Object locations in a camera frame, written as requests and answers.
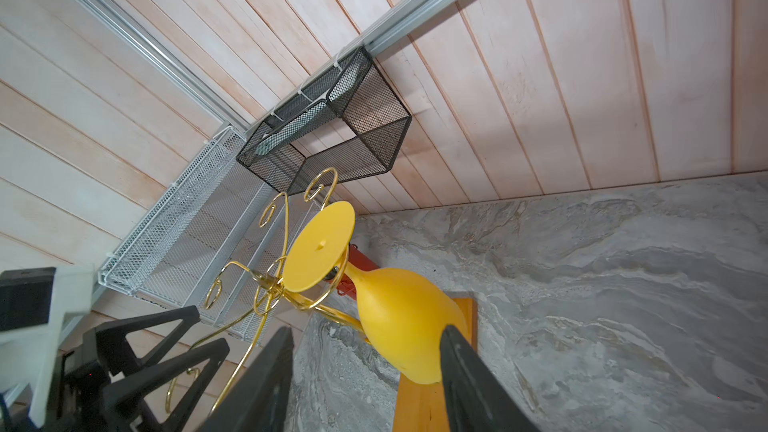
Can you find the white mesh wall organizer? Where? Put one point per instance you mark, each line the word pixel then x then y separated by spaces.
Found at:
pixel 199 244

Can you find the dark yellow wine glass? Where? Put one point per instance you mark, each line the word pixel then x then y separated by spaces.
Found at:
pixel 401 313

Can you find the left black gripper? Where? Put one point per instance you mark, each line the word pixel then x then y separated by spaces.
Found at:
pixel 72 388

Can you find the gold wine glass rack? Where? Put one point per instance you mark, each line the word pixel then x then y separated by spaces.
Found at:
pixel 418 407

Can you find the red pen cup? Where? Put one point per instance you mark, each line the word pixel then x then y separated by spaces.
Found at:
pixel 346 286

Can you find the black mesh wall basket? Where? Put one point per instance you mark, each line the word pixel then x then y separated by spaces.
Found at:
pixel 348 118

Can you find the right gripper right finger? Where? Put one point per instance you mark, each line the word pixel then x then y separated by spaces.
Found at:
pixel 475 399

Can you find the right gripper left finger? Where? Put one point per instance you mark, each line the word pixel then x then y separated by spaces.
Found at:
pixel 259 399

